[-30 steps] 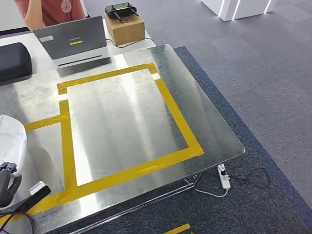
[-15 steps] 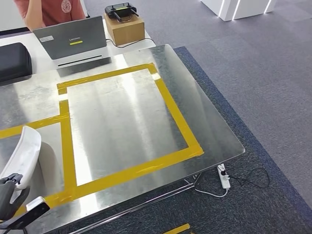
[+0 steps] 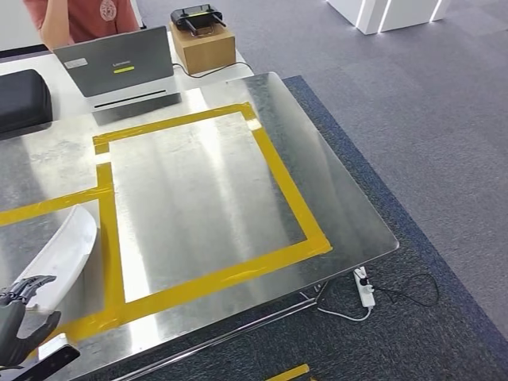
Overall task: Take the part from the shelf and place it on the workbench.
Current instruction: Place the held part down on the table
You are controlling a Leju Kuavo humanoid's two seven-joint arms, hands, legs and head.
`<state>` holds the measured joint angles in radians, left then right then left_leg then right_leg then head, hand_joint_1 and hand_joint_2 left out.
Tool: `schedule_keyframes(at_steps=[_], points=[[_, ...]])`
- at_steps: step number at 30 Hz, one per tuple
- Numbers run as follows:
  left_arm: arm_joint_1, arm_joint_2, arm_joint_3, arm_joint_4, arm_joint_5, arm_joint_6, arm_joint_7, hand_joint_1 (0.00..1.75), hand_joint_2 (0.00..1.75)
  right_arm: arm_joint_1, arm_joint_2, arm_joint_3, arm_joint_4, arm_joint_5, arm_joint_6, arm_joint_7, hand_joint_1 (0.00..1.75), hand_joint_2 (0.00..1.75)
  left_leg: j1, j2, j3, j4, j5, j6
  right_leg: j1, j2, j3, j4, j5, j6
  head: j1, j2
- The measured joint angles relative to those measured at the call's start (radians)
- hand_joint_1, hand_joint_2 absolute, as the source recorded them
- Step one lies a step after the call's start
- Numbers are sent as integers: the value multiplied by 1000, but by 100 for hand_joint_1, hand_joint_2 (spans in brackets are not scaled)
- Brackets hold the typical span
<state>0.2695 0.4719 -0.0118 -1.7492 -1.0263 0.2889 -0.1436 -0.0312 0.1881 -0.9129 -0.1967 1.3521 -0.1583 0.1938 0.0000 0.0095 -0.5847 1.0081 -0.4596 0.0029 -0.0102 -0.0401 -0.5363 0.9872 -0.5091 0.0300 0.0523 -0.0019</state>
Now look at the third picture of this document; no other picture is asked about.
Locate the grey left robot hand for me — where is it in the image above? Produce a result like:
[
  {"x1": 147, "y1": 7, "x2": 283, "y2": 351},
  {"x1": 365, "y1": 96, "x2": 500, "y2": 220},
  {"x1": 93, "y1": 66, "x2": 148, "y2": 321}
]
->
[{"x1": 0, "y1": 275, "x2": 63, "y2": 369}]

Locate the white curved plastic part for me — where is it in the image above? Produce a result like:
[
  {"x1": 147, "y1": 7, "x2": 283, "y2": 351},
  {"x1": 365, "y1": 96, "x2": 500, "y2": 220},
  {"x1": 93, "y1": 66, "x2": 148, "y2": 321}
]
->
[{"x1": 14, "y1": 203, "x2": 98, "y2": 315}]

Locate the black hard case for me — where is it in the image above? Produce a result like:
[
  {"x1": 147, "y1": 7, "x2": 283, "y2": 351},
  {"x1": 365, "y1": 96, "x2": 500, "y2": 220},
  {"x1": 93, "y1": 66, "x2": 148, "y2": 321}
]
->
[{"x1": 0, "y1": 68, "x2": 54, "y2": 135}]

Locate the grey laptop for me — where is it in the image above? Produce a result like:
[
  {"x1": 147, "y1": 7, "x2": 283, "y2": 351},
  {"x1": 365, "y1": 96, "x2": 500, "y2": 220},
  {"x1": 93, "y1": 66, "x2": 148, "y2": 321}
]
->
[{"x1": 54, "y1": 25, "x2": 183, "y2": 113}]

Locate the person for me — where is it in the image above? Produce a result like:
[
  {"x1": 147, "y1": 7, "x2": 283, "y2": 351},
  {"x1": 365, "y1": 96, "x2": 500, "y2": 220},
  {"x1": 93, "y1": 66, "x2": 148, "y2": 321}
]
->
[{"x1": 23, "y1": 0, "x2": 140, "y2": 51}]

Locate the yellow floor tape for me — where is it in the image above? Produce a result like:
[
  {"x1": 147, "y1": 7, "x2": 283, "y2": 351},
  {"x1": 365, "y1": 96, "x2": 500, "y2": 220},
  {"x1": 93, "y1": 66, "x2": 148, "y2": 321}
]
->
[{"x1": 265, "y1": 364, "x2": 318, "y2": 381}]

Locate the cardboard box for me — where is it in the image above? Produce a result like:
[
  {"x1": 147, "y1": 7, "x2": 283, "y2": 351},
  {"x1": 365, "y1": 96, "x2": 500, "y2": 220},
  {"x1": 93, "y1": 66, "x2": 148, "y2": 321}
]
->
[{"x1": 170, "y1": 21, "x2": 236, "y2": 75}]

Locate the black remote controller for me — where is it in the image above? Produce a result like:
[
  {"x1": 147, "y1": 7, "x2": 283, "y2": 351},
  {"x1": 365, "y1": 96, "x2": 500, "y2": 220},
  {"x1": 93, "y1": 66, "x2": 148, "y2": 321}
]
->
[{"x1": 170, "y1": 4, "x2": 227, "y2": 37}]

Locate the white power strip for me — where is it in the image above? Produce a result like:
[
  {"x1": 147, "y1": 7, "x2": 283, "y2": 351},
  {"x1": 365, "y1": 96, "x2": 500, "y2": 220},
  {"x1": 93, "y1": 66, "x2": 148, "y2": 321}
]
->
[{"x1": 353, "y1": 266, "x2": 376, "y2": 310}]

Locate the white lit plinth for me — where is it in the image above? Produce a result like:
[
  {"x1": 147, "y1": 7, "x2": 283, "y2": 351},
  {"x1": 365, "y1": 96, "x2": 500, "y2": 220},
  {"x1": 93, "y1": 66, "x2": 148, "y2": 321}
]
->
[{"x1": 326, "y1": 0, "x2": 454, "y2": 36}]

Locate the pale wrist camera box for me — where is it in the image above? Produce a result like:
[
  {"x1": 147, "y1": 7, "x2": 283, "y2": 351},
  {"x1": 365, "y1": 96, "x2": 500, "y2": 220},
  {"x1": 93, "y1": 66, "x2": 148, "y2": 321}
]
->
[{"x1": 23, "y1": 333, "x2": 81, "y2": 381}]

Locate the thin black cable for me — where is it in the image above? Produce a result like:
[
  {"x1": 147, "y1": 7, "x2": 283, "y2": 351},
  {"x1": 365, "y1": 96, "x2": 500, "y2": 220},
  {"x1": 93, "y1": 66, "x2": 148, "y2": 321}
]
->
[{"x1": 173, "y1": 60, "x2": 254, "y2": 80}]

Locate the white power cable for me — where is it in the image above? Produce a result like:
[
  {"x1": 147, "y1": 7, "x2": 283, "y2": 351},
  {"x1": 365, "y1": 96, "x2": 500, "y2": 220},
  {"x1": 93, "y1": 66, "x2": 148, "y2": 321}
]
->
[{"x1": 301, "y1": 291, "x2": 373, "y2": 323}]

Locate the black power cable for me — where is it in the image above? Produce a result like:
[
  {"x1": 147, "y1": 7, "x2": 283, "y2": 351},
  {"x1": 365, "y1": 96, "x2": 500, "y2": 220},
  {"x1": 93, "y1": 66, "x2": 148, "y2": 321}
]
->
[{"x1": 367, "y1": 272, "x2": 440, "y2": 309}]

